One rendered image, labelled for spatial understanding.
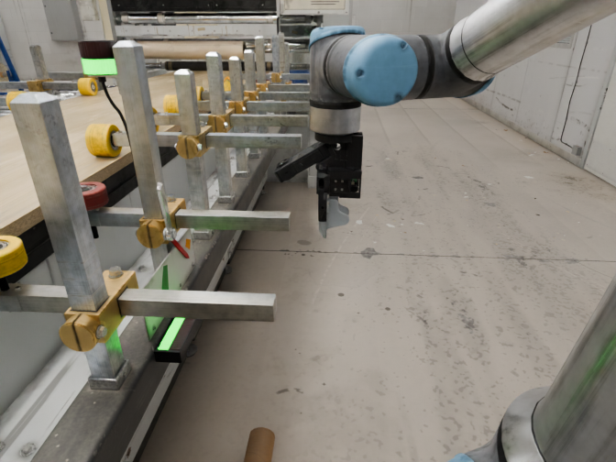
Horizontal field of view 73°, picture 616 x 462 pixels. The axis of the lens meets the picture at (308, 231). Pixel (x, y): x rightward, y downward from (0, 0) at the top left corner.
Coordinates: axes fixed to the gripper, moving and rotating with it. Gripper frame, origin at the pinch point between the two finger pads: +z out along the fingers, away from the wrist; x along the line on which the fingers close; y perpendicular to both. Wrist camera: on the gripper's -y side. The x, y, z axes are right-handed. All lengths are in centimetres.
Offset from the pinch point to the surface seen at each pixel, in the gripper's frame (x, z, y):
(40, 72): 129, -17, -140
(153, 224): -7.8, -4.3, -30.7
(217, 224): -1.5, -1.7, -20.6
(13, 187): 1, -7, -63
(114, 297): -27.2, -1.6, -29.0
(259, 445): 7, 75, -17
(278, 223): -1.5, -2.2, -8.5
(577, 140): 340, 61, 235
